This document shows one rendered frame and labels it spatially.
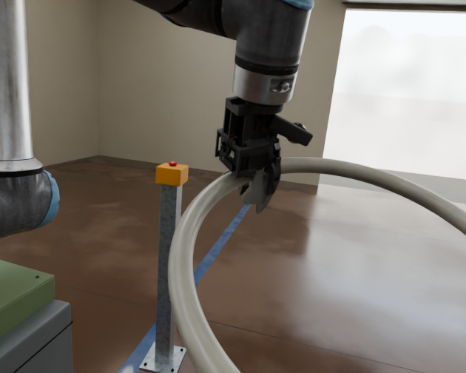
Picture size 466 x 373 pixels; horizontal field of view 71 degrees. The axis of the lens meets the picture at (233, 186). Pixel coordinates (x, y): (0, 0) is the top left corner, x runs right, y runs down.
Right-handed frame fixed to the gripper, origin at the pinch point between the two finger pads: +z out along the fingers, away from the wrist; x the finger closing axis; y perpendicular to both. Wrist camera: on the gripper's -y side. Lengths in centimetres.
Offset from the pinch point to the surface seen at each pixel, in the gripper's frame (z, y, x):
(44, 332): 40, 42, -17
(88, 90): 235, -79, -658
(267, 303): 169, -81, -57
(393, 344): 155, -128, 11
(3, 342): 36, 49, -15
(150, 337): 154, 3, -64
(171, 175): 49, -15, -76
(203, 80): 183, -269, -522
